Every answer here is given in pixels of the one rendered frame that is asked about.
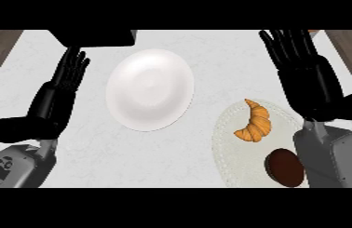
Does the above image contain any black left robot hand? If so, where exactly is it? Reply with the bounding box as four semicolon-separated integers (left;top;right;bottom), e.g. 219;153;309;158
0;46;92;144

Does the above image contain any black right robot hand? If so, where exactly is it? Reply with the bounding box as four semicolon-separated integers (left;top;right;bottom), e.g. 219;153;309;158
259;29;352;122

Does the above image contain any white oval plate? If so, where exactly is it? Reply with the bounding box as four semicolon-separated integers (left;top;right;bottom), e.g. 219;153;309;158
105;48;195;132

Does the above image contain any golden croissant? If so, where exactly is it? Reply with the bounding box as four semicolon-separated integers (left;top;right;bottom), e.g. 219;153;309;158
232;98;272;143

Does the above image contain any black appliance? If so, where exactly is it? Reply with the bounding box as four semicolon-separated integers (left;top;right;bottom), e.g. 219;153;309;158
49;29;139;48

